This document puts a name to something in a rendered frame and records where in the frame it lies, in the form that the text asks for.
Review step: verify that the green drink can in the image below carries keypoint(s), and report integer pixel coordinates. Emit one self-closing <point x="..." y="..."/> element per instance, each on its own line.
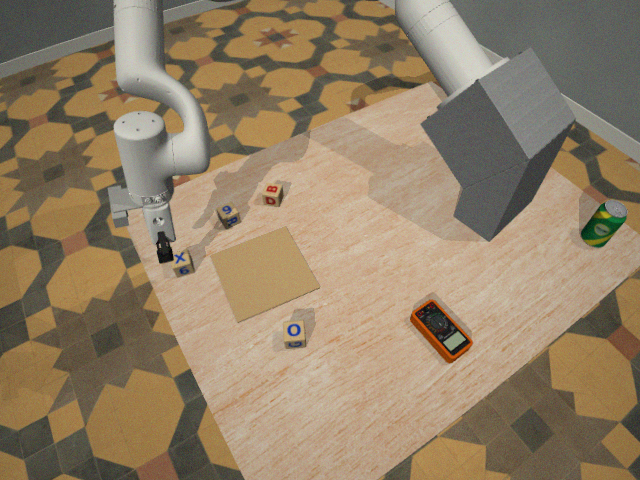
<point x="608" y="218"/>

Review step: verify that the orange digital multimeter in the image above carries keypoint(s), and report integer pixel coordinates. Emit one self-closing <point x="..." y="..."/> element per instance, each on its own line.
<point x="441" y="331"/>

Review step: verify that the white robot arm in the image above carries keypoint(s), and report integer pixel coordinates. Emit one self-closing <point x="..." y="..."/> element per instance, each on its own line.
<point x="150" y="156"/>

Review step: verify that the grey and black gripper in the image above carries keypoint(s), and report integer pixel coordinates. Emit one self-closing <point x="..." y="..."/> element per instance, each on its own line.
<point x="158" y="219"/>

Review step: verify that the tan mat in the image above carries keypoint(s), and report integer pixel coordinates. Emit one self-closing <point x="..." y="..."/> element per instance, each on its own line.
<point x="263" y="273"/>

